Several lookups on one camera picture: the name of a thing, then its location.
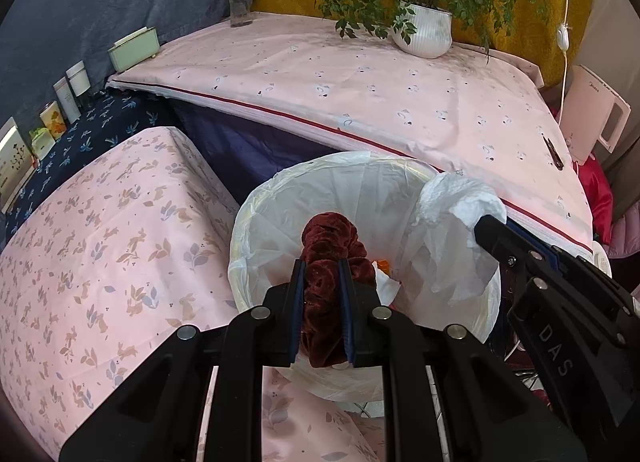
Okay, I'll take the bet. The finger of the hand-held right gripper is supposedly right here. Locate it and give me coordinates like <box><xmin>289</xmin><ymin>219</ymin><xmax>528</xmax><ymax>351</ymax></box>
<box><xmin>474</xmin><ymin>214</ymin><xmax>566</xmax><ymax>293</ymax></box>
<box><xmin>505</xmin><ymin>219</ymin><xmax>640</xmax><ymax>318</ymax></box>

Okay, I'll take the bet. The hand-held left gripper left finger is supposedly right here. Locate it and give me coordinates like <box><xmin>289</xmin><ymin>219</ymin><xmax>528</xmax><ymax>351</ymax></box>
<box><xmin>59</xmin><ymin>258</ymin><xmax>307</xmax><ymax>462</ymax></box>

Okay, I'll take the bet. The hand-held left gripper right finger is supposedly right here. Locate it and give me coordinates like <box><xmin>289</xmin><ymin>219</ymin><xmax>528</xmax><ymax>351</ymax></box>
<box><xmin>337</xmin><ymin>258</ymin><xmax>586</xmax><ymax>462</ymax></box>

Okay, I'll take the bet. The maroon velvet scrunchie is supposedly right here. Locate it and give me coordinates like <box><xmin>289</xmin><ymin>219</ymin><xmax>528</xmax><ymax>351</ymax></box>
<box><xmin>300</xmin><ymin>212</ymin><xmax>377</xmax><ymax>369</ymax></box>

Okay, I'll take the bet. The waste bin with white liner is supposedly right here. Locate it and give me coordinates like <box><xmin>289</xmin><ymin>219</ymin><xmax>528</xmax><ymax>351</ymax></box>
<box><xmin>227</xmin><ymin>151</ymin><xmax>502</xmax><ymax>400</ymax></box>

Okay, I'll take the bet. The pink padded jacket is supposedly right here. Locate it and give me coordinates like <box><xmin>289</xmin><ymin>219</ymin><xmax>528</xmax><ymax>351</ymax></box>
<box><xmin>605</xmin><ymin>214</ymin><xmax>640</xmax><ymax>263</ymax></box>

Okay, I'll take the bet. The red garment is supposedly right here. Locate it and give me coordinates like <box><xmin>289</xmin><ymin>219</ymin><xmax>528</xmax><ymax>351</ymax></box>
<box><xmin>575</xmin><ymin>152</ymin><xmax>615</xmax><ymax>245</ymax></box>

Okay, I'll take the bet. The small black clip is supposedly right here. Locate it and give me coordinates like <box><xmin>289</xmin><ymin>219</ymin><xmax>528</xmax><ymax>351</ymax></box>
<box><xmin>544</xmin><ymin>134</ymin><xmax>565</xmax><ymax>172</ymax></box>

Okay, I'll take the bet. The pale pink electric kettle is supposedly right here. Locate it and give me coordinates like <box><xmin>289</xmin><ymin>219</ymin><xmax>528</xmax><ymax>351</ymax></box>
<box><xmin>559</xmin><ymin>64</ymin><xmax>632</xmax><ymax>163</ymax></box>

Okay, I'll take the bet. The dark purple cloth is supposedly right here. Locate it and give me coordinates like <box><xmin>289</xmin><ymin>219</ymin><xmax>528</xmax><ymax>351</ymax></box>
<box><xmin>170</xmin><ymin>101</ymin><xmax>341</xmax><ymax>203</ymax></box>

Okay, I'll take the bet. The pink leaf print tablecloth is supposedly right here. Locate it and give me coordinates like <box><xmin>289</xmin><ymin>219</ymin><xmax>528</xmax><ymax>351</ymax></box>
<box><xmin>0</xmin><ymin>126</ymin><xmax>391</xmax><ymax>462</ymax></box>

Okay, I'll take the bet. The pink tablecloth with small prints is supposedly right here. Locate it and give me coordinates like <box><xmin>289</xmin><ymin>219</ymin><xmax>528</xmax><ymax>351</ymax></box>
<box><xmin>105</xmin><ymin>11</ymin><xmax>601</xmax><ymax>260</ymax></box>

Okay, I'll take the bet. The green plant in white pot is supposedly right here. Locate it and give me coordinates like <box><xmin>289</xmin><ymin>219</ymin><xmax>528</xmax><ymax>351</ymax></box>
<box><xmin>316</xmin><ymin>0</ymin><xmax>551</xmax><ymax>65</ymax></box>

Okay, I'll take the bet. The navy floral cloth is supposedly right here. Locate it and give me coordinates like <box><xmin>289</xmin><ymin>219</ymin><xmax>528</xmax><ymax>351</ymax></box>
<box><xmin>2</xmin><ymin>89</ymin><xmax>173</xmax><ymax>248</ymax></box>

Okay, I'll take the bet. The small green box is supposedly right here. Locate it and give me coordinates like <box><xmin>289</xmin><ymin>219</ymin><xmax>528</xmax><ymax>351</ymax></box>
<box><xmin>30</xmin><ymin>127</ymin><xmax>57</xmax><ymax>161</ymax></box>

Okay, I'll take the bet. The pale green tissue box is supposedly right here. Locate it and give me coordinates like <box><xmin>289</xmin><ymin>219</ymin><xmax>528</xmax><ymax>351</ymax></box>
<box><xmin>108</xmin><ymin>27</ymin><xmax>161</xmax><ymax>74</ymax></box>

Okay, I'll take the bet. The orange printed tin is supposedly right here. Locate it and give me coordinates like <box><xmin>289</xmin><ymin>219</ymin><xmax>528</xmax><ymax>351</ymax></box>
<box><xmin>40</xmin><ymin>101</ymin><xmax>68</xmax><ymax>139</ymax></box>

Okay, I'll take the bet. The wide white bottle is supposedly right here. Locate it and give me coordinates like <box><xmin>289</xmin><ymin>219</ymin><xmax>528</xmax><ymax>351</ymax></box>
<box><xmin>66</xmin><ymin>61</ymin><xmax>91</xmax><ymax>98</ymax></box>

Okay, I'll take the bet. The white picture frame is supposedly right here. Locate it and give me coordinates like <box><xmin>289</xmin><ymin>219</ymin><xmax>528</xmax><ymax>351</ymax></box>
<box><xmin>0</xmin><ymin>117</ymin><xmax>37</xmax><ymax>215</ymax></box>

